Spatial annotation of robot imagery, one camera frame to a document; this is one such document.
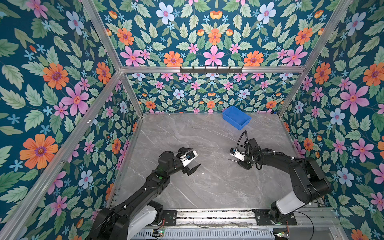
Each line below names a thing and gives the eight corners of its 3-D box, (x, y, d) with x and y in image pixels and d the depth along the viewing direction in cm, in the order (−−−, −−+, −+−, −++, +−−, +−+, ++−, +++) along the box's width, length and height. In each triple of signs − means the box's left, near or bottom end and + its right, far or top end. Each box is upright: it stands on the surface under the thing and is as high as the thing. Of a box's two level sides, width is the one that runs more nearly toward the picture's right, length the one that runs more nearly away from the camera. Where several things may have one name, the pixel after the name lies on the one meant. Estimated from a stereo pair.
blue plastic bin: (238, 132, 111) (240, 127, 107) (219, 117, 121) (220, 112, 116) (250, 122, 117) (251, 117, 113) (231, 109, 127) (232, 104, 122)
